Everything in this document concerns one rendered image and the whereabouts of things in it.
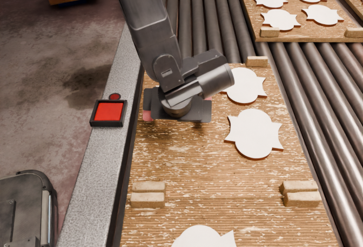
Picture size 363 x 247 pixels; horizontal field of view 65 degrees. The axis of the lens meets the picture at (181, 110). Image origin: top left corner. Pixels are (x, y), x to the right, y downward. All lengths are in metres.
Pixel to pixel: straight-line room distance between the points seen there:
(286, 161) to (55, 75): 2.13
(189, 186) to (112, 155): 0.18
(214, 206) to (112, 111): 0.33
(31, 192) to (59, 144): 0.53
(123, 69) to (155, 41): 0.44
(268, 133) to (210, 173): 0.16
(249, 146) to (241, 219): 0.15
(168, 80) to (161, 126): 0.23
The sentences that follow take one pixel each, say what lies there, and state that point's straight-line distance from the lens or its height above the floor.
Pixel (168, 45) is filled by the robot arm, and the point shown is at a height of 1.19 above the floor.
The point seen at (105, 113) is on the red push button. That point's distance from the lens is 0.70.
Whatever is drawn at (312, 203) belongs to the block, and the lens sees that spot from 0.56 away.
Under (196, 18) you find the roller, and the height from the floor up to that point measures 0.92.
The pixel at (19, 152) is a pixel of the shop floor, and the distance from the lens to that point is 2.02.
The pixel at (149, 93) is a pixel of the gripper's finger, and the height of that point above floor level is 1.02.
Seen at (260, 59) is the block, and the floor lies 0.96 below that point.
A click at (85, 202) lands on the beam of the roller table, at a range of 0.58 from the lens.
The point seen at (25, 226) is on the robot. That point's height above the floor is 0.24.
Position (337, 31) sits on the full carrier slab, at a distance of 1.09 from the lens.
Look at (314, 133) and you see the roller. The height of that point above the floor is 0.92.
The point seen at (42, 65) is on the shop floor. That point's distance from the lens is 2.67.
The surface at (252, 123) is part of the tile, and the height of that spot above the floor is 0.95.
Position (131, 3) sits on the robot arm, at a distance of 0.40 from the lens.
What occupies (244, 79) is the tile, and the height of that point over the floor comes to 0.95.
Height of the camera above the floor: 1.41
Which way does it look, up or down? 45 degrees down
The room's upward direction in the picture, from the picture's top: straight up
